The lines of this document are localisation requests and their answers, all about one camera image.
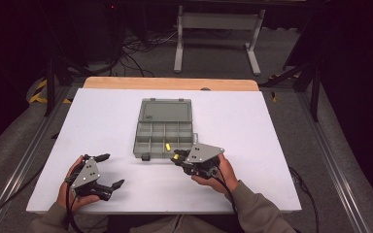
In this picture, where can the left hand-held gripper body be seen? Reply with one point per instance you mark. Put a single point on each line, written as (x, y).
(85, 174)

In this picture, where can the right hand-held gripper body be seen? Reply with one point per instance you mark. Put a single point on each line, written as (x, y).
(204, 153)

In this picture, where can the yellow foam earplug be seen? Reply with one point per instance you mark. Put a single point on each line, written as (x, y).
(167, 147)
(176, 157)

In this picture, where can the grey plastic compartment box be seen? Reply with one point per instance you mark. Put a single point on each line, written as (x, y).
(163, 132)

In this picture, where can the person's right hand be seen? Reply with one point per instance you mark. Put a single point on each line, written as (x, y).
(226, 174)

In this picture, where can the person's left hand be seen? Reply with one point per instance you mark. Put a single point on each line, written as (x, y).
(68, 200)

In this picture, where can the white table board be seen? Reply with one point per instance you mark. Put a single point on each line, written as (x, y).
(110, 110)

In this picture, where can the person's lap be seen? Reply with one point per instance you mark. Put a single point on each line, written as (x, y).
(175, 225)

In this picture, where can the black metal stand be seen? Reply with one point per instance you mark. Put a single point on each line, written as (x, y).
(50, 87)
(314, 90)

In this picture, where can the yellow black floor tape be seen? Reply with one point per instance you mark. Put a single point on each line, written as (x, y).
(39, 95)

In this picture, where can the grey metal stand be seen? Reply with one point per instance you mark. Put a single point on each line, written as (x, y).
(220, 21)

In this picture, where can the aluminium floor rail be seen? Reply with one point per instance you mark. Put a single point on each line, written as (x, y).
(22, 165)
(333, 165)

